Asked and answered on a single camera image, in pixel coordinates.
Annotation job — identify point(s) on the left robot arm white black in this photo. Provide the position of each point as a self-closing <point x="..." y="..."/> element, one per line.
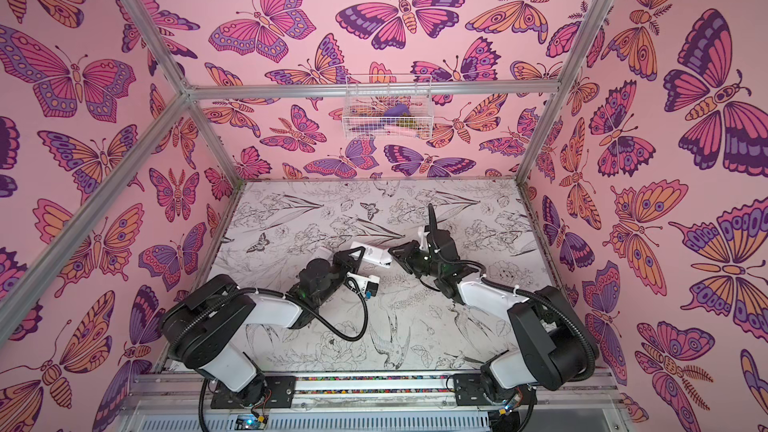
<point x="200" y="330"/>

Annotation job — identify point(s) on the purple item in basket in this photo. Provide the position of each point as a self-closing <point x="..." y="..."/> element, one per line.
<point x="392" y="114"/>

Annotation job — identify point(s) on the white remote control green buttons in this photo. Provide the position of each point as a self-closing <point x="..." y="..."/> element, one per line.
<point x="375" y="255"/>

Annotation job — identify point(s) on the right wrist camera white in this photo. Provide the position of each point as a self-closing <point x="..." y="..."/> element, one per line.
<point x="427" y="242"/>

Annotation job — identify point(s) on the white wire basket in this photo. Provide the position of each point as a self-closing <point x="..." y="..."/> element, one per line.
<point x="392" y="105"/>

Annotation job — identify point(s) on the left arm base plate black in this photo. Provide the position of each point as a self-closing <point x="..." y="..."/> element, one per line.
<point x="271" y="392"/>

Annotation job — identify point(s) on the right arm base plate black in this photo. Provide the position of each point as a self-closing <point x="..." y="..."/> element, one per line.
<point x="475" y="389"/>

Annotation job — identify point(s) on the aluminium front rail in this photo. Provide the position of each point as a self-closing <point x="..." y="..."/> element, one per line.
<point x="365" y="391"/>

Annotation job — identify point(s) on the green circuit board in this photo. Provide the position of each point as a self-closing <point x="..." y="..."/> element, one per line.
<point x="250" y="422"/>

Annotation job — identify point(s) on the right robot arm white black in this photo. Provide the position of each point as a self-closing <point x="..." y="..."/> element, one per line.
<point x="553" y="346"/>

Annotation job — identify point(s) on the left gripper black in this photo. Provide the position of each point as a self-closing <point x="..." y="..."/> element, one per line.
<point x="344" y="263"/>

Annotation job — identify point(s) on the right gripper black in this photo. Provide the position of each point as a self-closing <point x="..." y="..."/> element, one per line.
<point x="429" y="251"/>

